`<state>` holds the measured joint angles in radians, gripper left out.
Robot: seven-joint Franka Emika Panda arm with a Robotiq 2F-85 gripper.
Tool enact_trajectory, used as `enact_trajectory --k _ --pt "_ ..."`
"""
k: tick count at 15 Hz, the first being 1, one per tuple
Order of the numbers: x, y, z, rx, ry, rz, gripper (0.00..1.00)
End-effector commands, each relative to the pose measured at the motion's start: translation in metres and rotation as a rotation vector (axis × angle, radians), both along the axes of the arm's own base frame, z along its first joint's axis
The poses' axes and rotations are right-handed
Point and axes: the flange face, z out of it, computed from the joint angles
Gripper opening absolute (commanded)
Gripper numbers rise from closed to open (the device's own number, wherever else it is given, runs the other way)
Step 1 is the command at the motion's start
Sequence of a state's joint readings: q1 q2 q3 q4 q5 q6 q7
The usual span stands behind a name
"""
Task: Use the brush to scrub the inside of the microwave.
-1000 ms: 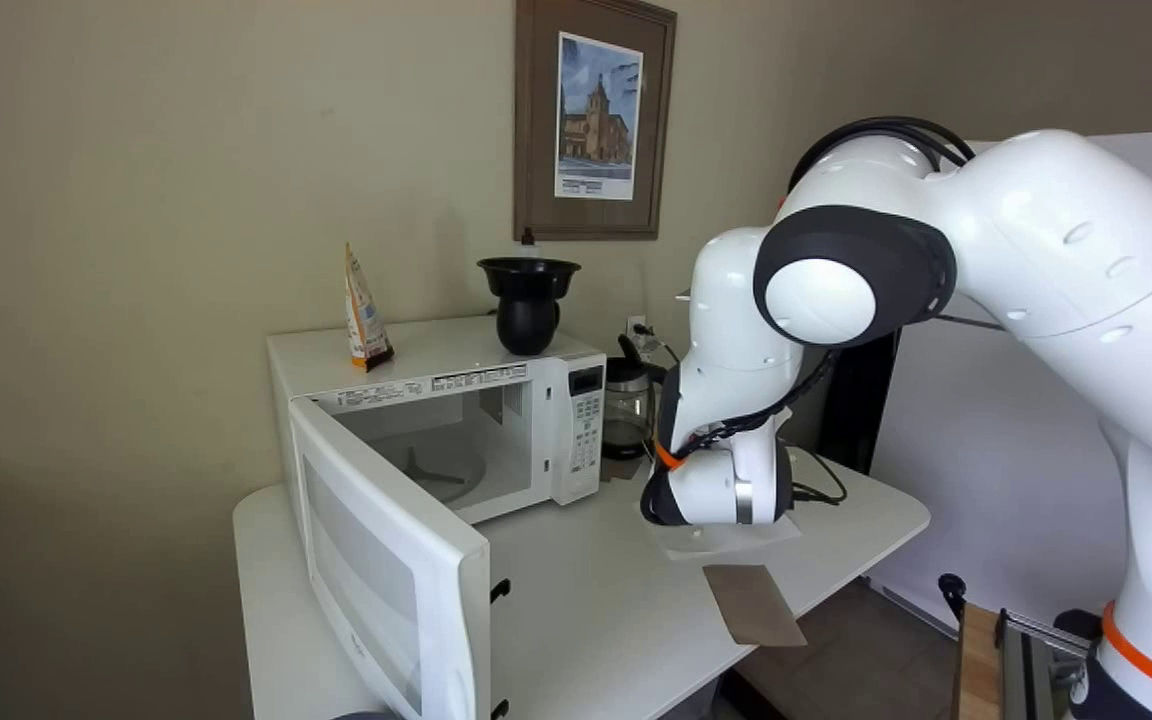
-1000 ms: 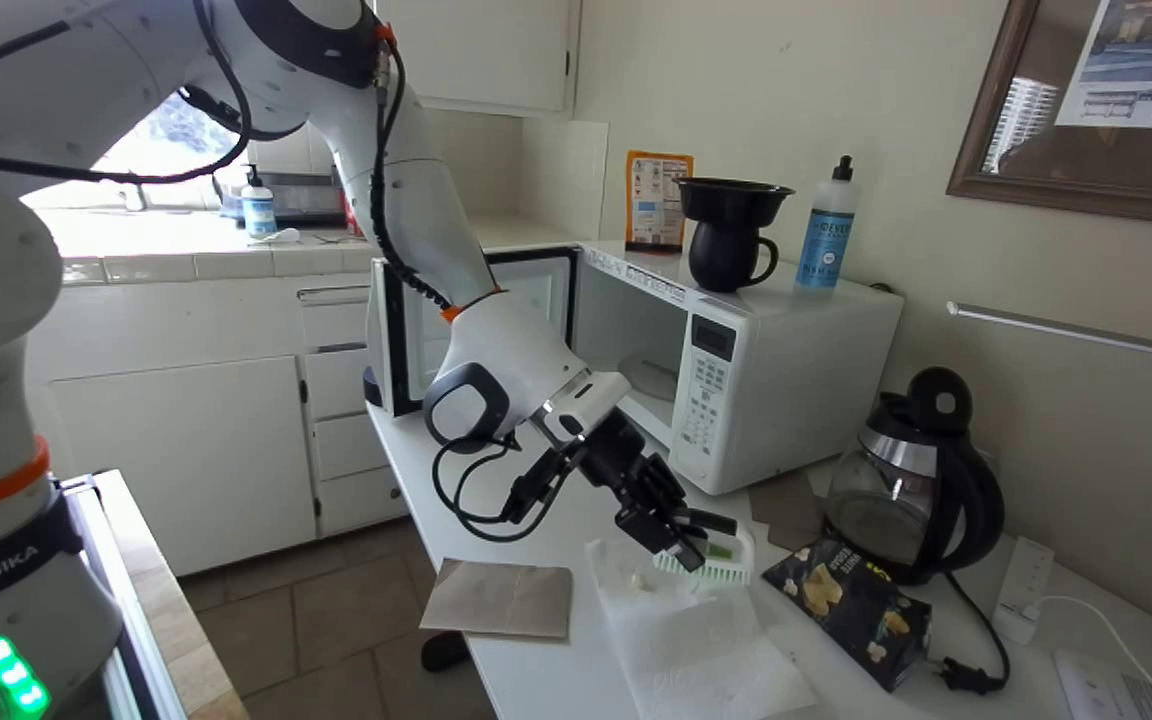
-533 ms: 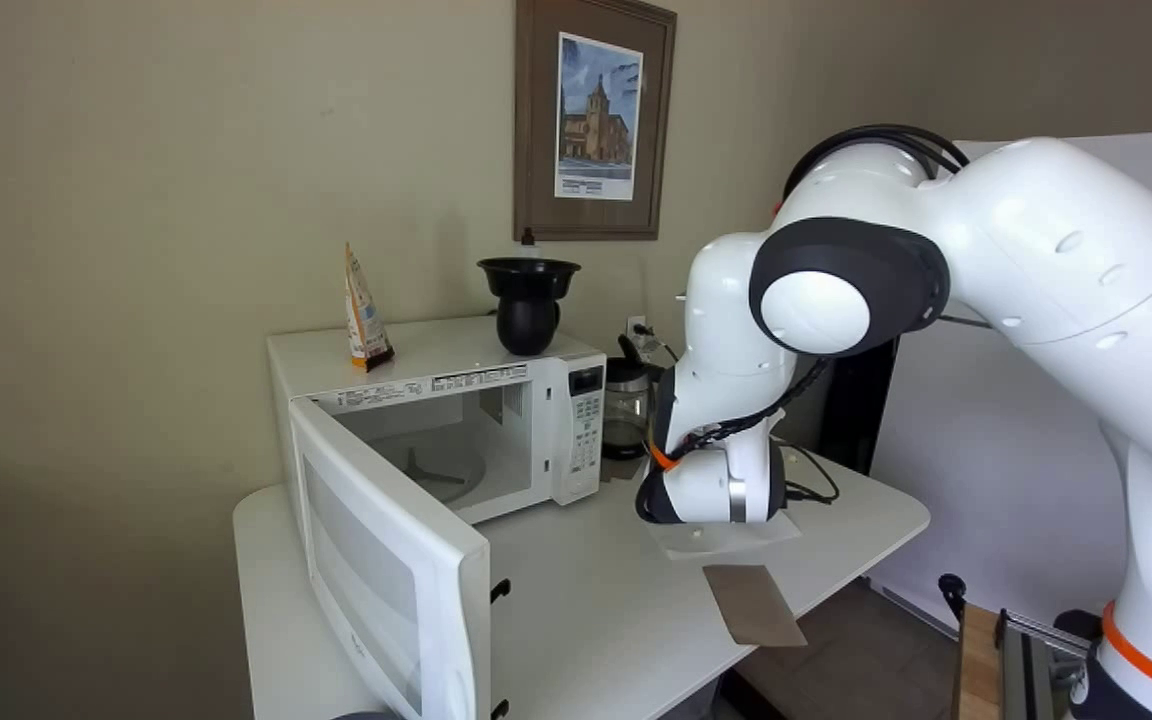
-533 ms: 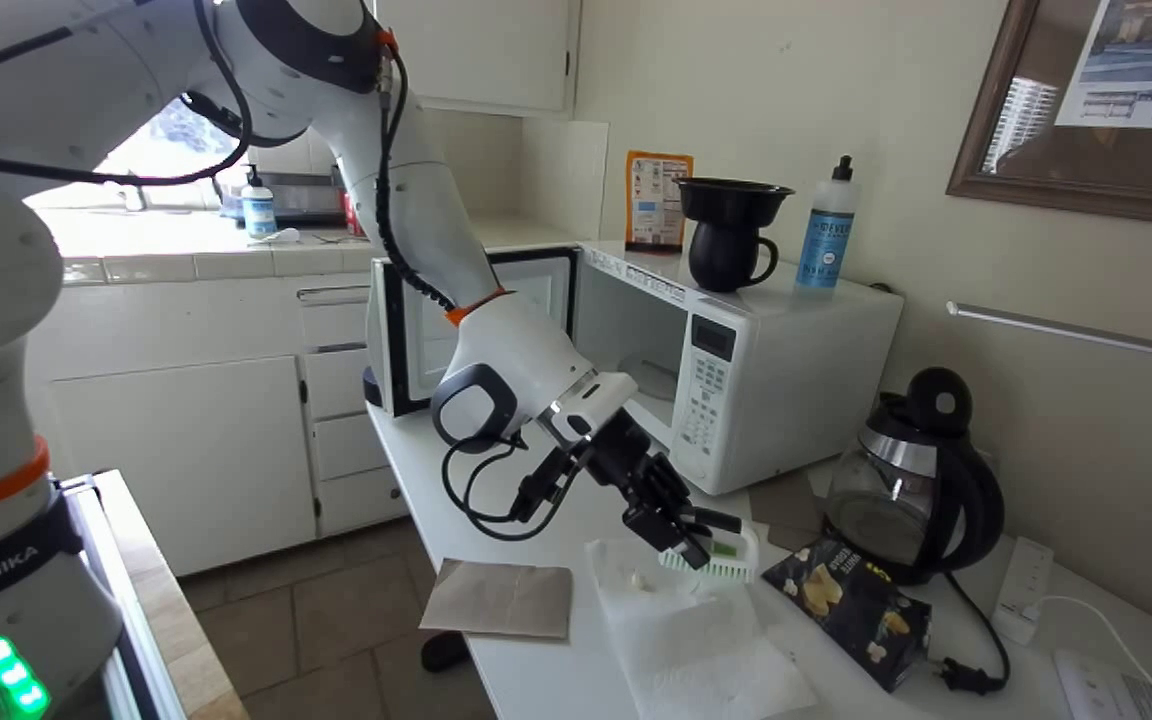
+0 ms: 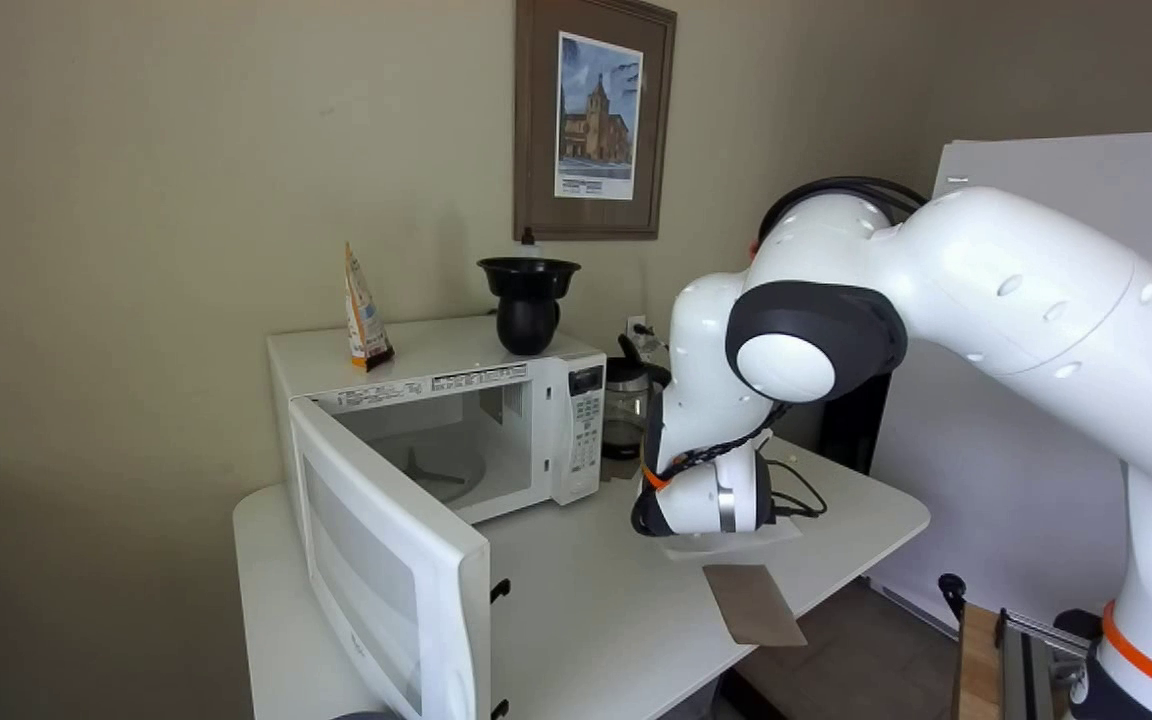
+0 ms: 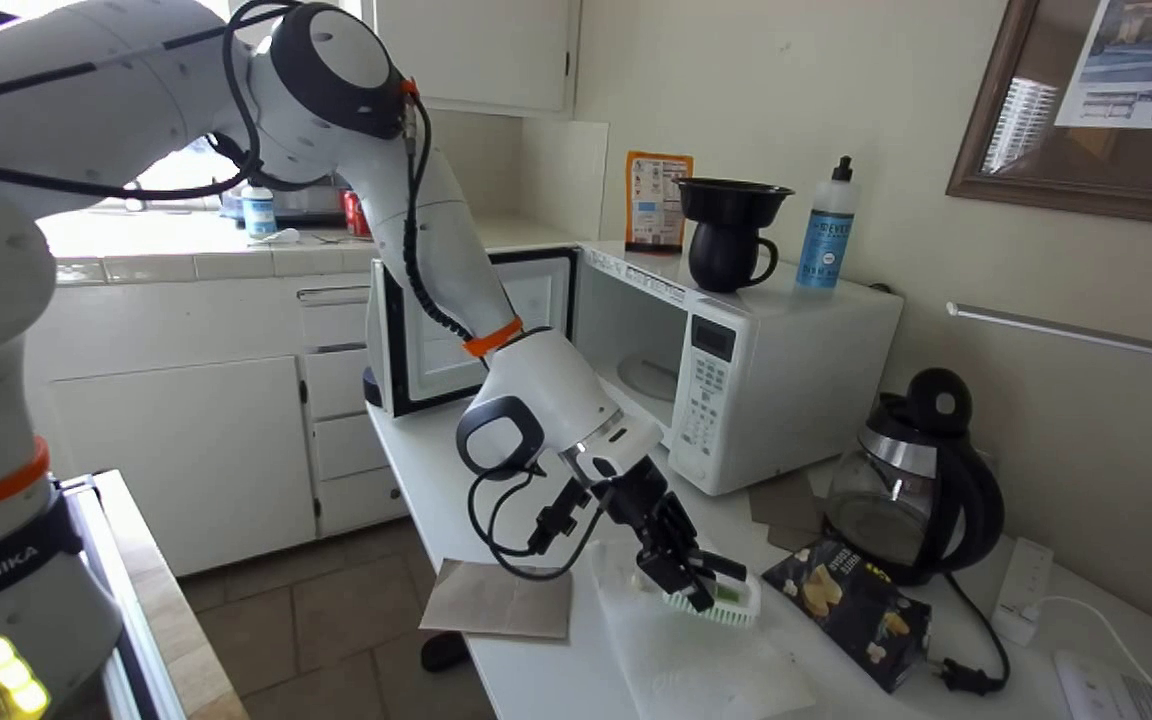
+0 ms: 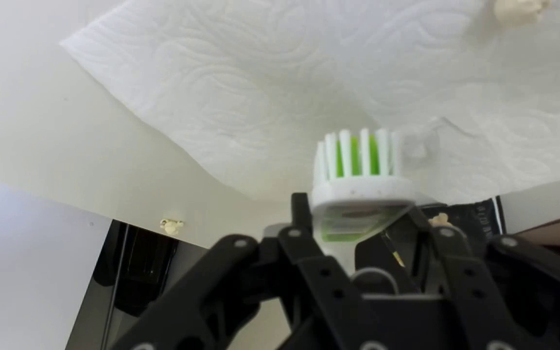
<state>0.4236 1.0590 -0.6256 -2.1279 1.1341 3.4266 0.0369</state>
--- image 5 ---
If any black mug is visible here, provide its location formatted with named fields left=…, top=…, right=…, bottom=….
left=492, top=296, right=570, bottom=359

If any white board panel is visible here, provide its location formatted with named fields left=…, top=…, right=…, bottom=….
left=863, top=129, right=1152, bottom=639

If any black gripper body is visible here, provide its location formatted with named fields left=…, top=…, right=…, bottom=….
left=732, top=447, right=781, bottom=538

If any brown cloth on counter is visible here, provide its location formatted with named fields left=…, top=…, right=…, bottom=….
left=699, top=562, right=812, bottom=654

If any white microwave oven body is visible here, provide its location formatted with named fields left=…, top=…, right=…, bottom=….
left=266, top=312, right=611, bottom=531

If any wooden robot stand top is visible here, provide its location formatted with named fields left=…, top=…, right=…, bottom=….
left=952, top=601, right=1097, bottom=720

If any brown framed cork board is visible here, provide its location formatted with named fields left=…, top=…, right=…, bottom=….
left=510, top=0, right=681, bottom=248

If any black clamp knob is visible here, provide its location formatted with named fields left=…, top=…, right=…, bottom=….
left=936, top=570, right=973, bottom=623

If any building print poster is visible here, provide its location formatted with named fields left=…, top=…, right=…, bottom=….
left=552, top=30, right=650, bottom=208

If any tall black object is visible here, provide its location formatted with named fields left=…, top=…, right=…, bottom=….
left=812, top=367, right=901, bottom=480

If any glass turntable plate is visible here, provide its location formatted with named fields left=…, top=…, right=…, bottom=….
left=389, top=431, right=492, bottom=506

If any orange standing card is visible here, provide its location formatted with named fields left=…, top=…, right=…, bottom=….
left=339, top=240, right=402, bottom=378

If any white microwave door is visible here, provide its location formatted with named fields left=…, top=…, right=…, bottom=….
left=282, top=397, right=501, bottom=720

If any black coffee dripper funnel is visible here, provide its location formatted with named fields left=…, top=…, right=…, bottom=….
left=477, top=251, right=586, bottom=312

